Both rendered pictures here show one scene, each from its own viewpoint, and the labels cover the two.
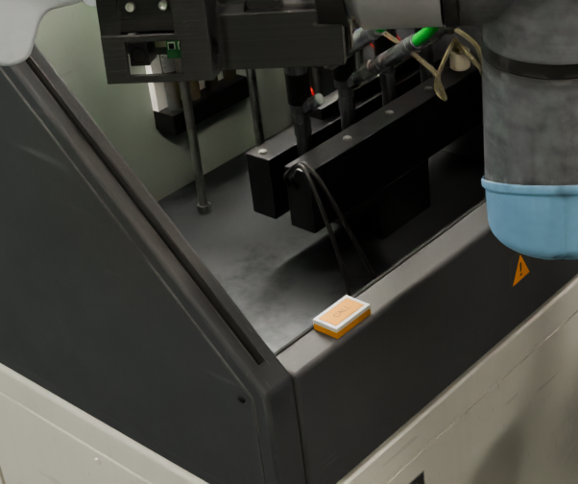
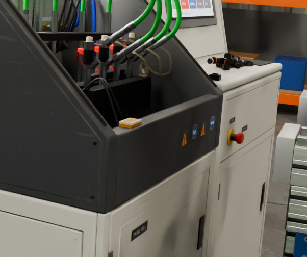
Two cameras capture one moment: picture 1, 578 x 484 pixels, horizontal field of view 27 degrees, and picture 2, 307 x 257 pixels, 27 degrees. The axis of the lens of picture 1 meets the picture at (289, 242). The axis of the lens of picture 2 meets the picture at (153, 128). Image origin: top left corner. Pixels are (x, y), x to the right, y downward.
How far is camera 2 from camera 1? 0.63 m
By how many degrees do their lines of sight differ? 27
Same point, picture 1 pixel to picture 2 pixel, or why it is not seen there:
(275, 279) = not seen: hidden behind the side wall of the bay
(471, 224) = (169, 110)
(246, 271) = not seen: hidden behind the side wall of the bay
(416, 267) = (153, 117)
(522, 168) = not seen: outside the picture
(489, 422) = (168, 211)
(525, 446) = (177, 234)
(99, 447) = not seen: outside the picture
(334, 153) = (102, 87)
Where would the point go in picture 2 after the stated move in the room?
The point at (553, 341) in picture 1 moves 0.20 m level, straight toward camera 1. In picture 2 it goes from (189, 185) to (203, 211)
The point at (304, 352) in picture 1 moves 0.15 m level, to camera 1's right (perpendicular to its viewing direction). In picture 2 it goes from (118, 130) to (184, 129)
